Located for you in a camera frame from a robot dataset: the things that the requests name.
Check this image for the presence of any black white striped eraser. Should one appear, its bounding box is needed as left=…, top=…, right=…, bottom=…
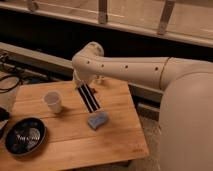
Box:
left=77, top=84, right=100, bottom=113

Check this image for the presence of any black cable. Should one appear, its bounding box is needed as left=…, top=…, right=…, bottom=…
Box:
left=0, top=73, right=23, bottom=94

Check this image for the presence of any black object at left edge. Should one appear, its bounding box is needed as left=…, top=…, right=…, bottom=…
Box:
left=0, top=107, right=10, bottom=139

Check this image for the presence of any wooden board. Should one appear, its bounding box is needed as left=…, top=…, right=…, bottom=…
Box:
left=0, top=78, right=149, bottom=171

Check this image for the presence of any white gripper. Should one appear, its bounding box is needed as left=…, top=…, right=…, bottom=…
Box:
left=73, top=70, right=96, bottom=87

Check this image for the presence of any blue sponge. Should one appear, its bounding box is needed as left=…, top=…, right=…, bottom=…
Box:
left=87, top=112, right=109, bottom=130

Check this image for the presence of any dark round plate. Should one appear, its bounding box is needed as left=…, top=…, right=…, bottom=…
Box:
left=5, top=117, right=46, bottom=156

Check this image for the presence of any metal railing frame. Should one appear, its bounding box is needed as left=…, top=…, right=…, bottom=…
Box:
left=0, top=0, right=213, bottom=48

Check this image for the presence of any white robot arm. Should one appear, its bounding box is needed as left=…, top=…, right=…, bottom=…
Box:
left=72, top=42, right=213, bottom=171

